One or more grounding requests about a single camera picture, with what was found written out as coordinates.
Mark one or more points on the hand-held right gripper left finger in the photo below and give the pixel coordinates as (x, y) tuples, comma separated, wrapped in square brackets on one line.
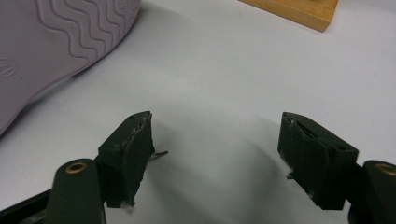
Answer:
[(124, 161)]

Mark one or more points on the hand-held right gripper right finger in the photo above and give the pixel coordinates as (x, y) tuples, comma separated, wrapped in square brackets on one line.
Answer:
[(314, 161)]

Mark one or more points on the grey shoe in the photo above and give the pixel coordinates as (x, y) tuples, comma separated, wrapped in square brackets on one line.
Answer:
[(46, 46)]

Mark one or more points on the wooden shoe rack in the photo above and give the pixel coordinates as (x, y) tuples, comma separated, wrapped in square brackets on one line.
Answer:
[(305, 12)]

